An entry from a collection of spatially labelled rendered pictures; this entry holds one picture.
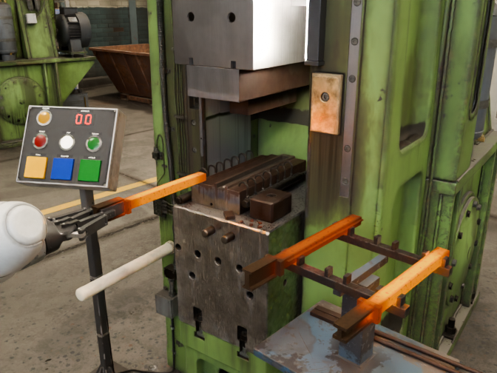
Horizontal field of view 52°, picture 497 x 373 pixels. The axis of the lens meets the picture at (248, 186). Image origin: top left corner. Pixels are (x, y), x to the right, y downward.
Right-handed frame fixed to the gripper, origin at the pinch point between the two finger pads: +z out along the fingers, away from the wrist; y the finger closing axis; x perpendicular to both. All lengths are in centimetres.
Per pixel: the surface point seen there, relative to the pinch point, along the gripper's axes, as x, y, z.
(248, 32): 40, 10, 45
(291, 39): 37, 12, 65
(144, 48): -41, -618, 598
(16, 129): -92, -452, 235
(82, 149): 0, -49, 30
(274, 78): 24, 7, 64
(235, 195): -9.0, 5.7, 43.8
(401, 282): -5, 69, 16
